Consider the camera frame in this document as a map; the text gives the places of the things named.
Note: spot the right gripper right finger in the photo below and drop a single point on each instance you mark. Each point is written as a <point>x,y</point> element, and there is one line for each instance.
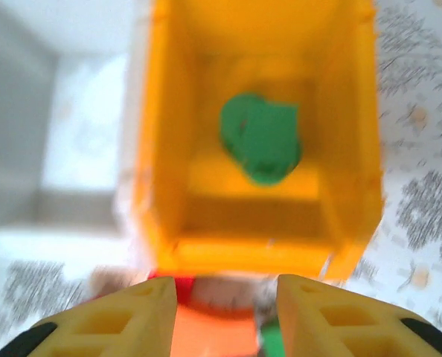
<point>347,327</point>

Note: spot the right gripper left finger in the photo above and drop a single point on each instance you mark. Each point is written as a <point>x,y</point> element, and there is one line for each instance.
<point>105,327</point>

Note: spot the green lego brick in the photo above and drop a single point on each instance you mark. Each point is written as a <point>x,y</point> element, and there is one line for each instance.
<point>262,137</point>
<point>273,340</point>

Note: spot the orange lego brick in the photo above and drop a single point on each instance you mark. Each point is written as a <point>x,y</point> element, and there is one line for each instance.
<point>213,331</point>

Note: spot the red lego brick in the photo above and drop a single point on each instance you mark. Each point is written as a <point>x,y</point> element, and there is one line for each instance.
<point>184,290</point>

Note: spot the floral patterned table cover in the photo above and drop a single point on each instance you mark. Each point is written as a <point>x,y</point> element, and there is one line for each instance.
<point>422,186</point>

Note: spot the yellow plastic bin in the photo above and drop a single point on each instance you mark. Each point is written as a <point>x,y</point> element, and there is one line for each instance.
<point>169,148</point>

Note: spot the white plastic bin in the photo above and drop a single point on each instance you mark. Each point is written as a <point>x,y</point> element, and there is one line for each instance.
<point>83,122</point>

